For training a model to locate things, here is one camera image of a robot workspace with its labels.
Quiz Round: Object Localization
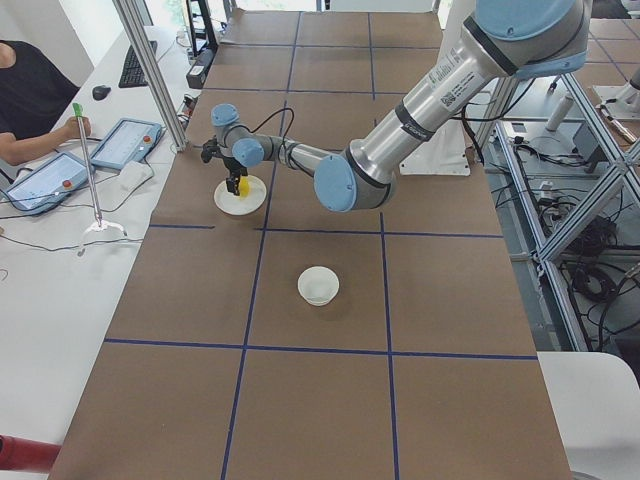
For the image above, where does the metal reacher grabber tool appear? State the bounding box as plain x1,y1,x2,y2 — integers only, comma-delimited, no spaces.
72,102,128,257

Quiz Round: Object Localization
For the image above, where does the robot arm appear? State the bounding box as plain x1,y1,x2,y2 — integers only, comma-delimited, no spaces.
201,0,592,212
593,70,639,144

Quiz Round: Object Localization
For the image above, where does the far blue teach pendant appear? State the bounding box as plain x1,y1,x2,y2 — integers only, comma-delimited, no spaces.
90,118,163,171

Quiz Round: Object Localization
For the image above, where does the near blue teach pendant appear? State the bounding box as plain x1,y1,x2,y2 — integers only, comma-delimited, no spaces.
1,152,88,215

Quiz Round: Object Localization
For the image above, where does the black computer mouse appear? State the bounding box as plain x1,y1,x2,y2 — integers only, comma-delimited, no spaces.
92,85,111,101

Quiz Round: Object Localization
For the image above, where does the blue teach pendant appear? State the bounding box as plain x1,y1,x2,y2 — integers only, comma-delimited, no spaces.
1,152,88,215
90,118,163,171

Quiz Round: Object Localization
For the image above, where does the white plate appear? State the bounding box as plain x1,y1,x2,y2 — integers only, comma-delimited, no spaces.
213,175,267,216

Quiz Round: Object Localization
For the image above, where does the red cylinder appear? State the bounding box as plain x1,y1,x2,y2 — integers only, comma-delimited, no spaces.
0,435,61,474

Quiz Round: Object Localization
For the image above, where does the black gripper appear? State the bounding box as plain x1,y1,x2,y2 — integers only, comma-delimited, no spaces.
223,158,248,194

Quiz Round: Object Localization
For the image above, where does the white bowl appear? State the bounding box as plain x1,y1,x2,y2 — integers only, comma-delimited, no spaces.
297,266,340,306

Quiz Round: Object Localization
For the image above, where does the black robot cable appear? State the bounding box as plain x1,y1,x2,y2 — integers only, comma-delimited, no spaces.
247,107,296,166

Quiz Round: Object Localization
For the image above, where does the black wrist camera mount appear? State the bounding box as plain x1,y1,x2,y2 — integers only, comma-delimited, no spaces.
200,137,221,164

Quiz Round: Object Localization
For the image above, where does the aluminium frame post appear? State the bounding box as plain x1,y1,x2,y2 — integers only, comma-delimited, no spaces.
113,0,187,152

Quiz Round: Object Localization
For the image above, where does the black box on table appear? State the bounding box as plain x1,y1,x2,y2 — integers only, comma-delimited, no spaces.
186,49,215,89

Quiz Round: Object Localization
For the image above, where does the black keyboard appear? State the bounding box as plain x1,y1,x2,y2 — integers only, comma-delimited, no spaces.
118,45,148,89

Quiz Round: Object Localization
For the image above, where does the white camera pillar with base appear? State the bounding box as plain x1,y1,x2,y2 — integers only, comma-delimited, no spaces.
399,120,470,176

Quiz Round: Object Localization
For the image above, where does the yellow lemon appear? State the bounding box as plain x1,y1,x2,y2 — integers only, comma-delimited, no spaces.
238,177,250,198

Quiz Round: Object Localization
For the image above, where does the person in black shirt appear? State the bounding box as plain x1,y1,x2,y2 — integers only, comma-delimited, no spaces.
1,40,80,166

